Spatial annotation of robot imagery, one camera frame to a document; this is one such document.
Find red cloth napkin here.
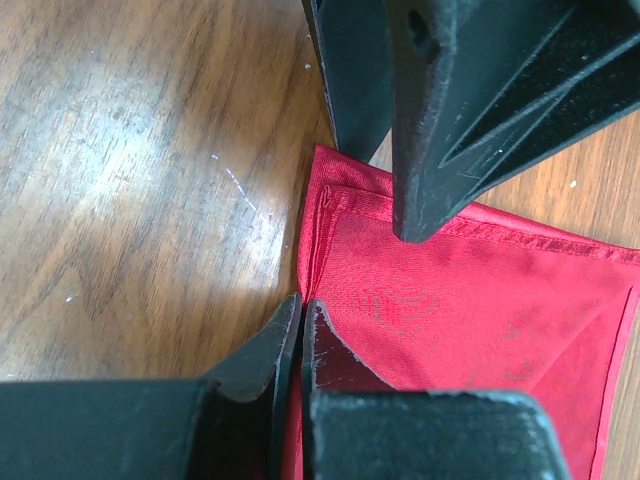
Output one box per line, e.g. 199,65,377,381
297,146,639,479

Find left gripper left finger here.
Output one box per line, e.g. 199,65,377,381
1,295,301,479

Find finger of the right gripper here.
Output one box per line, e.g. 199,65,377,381
385,1,639,243
302,0,392,163

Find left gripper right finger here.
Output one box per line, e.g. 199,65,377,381
301,300,570,479

